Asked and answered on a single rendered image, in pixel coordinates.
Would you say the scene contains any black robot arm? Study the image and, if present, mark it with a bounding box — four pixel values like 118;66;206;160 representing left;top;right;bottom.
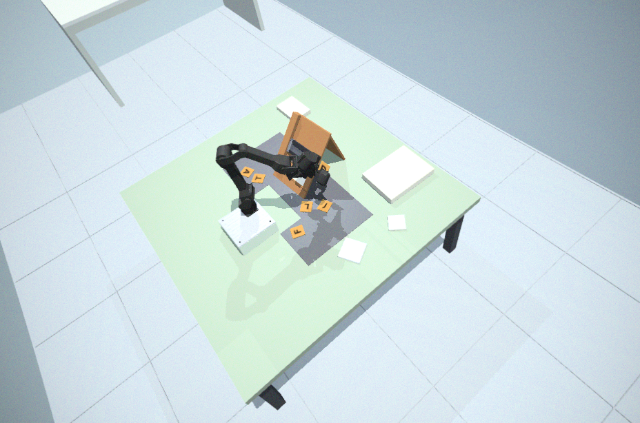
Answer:
215;143;321;217

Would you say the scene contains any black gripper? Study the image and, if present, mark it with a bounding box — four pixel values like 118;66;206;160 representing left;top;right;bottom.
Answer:
303;168;330;186

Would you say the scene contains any large tan flat board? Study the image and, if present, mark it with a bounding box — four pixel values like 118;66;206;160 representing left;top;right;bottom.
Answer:
273;112;345;199

